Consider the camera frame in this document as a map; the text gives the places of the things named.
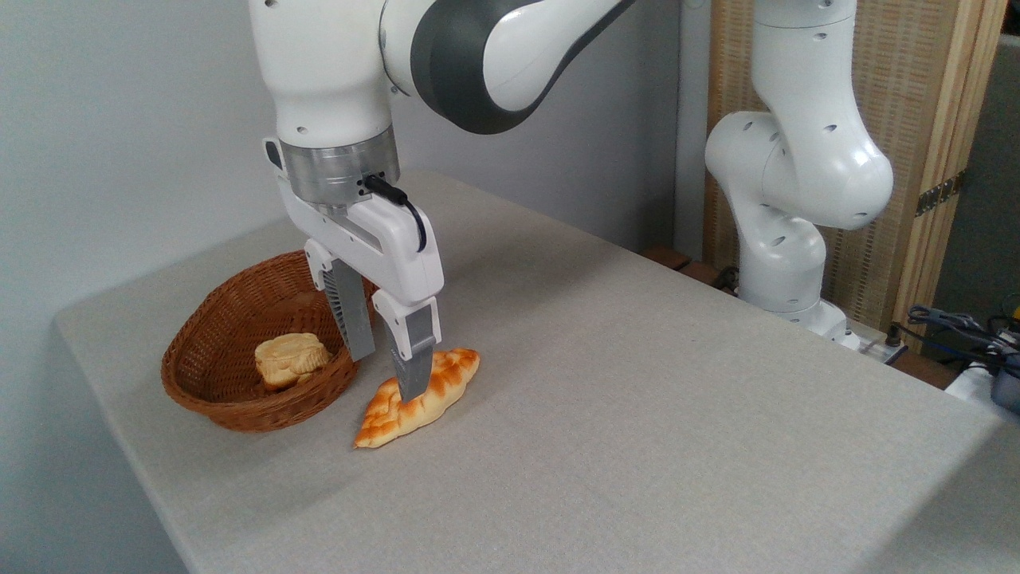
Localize small pale round bread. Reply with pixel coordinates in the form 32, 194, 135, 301
254, 332, 333, 391

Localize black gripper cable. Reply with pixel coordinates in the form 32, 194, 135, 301
363, 175, 428, 254

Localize white box with grey device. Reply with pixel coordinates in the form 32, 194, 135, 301
943, 360, 1020, 425

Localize brown wicker basket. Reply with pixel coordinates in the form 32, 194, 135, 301
161, 250, 376, 434

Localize dark blue cable bundle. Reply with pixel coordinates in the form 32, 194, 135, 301
891, 303, 1020, 377

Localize metal screen hinge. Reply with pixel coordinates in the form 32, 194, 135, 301
915, 171, 967, 218

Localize wooden woven folding screen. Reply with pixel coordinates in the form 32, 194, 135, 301
704, 0, 1009, 352

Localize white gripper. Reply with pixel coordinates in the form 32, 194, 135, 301
273, 169, 445, 403

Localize long braided golden bread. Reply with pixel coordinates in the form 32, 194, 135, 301
354, 348, 481, 450

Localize dark grey partition panel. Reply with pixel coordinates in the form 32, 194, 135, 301
931, 32, 1020, 321

